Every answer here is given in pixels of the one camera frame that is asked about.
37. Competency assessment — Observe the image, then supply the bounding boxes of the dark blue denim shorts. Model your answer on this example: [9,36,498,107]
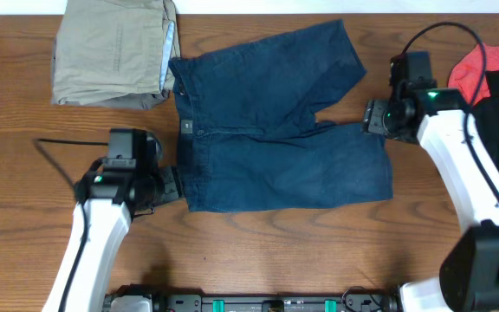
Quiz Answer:
[169,20,393,213]

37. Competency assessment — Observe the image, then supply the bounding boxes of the left black cable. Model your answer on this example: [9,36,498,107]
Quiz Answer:
[32,137,110,312]

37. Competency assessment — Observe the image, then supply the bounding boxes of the folded khaki trousers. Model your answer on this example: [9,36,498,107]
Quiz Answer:
[50,0,180,110]

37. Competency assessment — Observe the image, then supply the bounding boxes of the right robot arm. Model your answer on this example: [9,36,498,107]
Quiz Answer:
[362,88,499,311]

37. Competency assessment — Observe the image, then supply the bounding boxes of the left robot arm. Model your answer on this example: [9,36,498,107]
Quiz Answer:
[42,166,183,311]

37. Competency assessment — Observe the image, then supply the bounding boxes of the red garment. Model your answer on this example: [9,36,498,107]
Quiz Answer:
[448,45,499,104]

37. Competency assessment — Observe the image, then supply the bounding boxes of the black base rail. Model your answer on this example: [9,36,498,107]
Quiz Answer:
[101,284,403,312]

